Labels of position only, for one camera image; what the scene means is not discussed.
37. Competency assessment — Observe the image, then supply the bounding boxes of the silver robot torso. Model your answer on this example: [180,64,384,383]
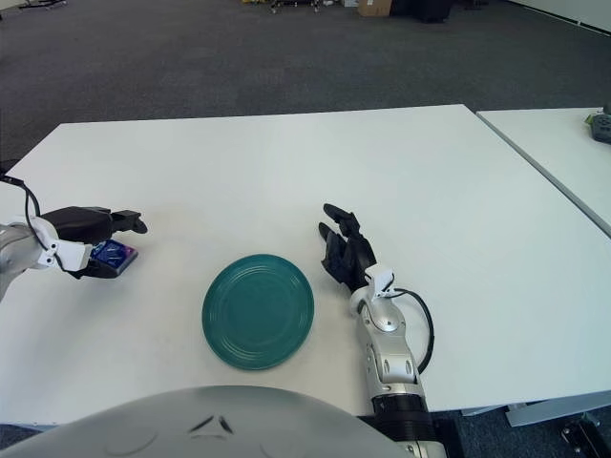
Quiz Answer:
[0,385,421,458]

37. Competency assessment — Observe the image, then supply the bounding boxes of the green round plate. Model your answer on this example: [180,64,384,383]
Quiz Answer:
[201,253,316,371]

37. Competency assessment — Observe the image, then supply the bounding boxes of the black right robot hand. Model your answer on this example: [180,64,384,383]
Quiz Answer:
[318,203,378,292]

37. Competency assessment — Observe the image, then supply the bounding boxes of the brown cardboard box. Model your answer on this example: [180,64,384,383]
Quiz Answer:
[357,0,393,18]

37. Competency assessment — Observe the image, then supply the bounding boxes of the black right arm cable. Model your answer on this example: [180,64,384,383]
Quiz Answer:
[386,287,434,376]

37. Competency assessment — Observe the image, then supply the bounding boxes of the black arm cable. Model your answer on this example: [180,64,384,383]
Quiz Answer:
[386,287,434,376]
[0,175,63,268]

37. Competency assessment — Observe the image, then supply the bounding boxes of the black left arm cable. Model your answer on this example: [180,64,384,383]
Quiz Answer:
[0,175,63,268]

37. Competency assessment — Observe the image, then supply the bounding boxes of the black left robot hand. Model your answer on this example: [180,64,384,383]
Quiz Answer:
[42,205,149,281]

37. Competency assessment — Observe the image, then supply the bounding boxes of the dark grey controller device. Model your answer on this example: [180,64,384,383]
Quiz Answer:
[582,107,611,144]

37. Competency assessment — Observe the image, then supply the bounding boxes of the black storage case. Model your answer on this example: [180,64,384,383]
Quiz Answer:
[391,0,453,24]

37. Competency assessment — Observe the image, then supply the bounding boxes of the grey table foot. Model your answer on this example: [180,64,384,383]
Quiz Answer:
[505,398,611,428]

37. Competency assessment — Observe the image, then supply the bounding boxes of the wheeled metal cart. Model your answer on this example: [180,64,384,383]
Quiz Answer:
[269,0,357,14]

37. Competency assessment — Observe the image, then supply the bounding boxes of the blue purple gum pack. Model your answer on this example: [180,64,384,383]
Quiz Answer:
[90,239,139,277]

